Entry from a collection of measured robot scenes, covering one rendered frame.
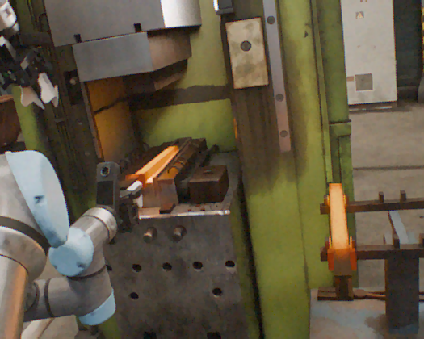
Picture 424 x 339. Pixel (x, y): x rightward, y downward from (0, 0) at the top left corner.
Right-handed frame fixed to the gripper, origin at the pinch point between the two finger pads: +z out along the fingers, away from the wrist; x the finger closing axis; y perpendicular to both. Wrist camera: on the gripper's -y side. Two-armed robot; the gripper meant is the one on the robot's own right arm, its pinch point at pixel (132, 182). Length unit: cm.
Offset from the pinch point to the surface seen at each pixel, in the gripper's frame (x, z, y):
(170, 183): 6.2, 8.8, 4.0
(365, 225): 72, 180, 99
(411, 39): 191, 582, 9
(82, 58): -10.1, 8.1, -31.0
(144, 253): -2.6, 3.1, 21.1
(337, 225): 47, -16, 7
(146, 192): -0.7, 8.8, 5.9
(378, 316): 55, -8, 35
